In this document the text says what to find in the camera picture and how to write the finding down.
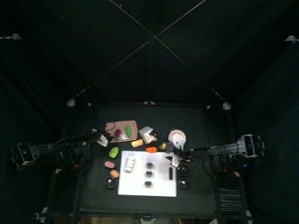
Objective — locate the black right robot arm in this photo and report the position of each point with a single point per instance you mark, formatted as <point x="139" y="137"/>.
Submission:
<point x="230" y="148"/>

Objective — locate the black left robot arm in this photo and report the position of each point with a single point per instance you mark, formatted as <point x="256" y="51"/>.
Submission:
<point x="47" y="149"/>

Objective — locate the yellow green toy piece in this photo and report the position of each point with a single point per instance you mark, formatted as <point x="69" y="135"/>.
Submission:
<point x="163" y="146"/>

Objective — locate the dark seaweed sushi roll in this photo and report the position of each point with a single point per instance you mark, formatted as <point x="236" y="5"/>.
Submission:
<point x="149" y="174"/>
<point x="147" y="183"/>
<point x="150" y="165"/>

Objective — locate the pink toy sushi piece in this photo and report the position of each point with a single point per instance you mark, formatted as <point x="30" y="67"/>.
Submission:
<point x="110" y="164"/>

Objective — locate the yellow toy sushi piece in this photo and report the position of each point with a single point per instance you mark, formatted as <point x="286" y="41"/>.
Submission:
<point x="137" y="143"/>

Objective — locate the white rice sushi piece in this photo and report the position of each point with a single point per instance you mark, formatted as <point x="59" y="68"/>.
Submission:
<point x="130" y="164"/>

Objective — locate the light orange toy sushi piece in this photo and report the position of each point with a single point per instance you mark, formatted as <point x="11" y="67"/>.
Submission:
<point x="114" y="173"/>

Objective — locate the purple toy eggplant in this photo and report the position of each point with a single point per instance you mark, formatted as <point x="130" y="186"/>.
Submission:
<point x="118" y="134"/>

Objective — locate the round white plate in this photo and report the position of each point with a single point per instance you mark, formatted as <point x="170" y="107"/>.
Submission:
<point x="177" y="135"/>

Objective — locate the small black sauce dish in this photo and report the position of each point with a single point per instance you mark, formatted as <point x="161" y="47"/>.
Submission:
<point x="183" y="183"/>
<point x="111" y="182"/>
<point x="183" y="169"/>

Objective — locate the green toy leaf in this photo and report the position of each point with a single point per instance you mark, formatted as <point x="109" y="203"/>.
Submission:
<point x="114" y="152"/>

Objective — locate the black stick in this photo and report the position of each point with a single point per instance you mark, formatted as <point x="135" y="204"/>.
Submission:
<point x="170" y="173"/>

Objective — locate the green toy cucumber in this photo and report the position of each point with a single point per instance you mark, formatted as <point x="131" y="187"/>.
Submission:
<point x="129" y="130"/>

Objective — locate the white grey toy box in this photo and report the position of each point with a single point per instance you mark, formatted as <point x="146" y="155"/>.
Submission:
<point x="146" y="134"/>

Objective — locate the white rectangular tray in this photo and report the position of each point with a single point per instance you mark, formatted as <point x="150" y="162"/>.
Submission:
<point x="159" y="186"/>

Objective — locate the silver frame corner bracket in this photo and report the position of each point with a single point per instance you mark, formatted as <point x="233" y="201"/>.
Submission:
<point x="71" y="102"/>
<point x="226" y="106"/>
<point x="292" y="38"/>
<point x="15" y="37"/>
<point x="149" y="102"/>

